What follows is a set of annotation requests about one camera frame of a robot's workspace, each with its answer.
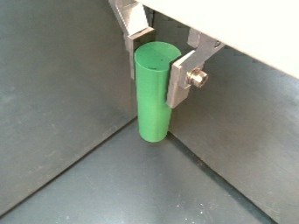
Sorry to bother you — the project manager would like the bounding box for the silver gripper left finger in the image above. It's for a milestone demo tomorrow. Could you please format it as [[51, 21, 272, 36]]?
[[109, 0, 155, 80]]

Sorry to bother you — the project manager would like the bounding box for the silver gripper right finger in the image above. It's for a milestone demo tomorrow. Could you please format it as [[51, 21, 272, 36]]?
[[167, 29, 225, 109]]

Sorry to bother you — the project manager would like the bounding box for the green cylinder peg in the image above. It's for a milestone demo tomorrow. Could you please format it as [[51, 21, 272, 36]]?
[[135, 41, 182, 143]]

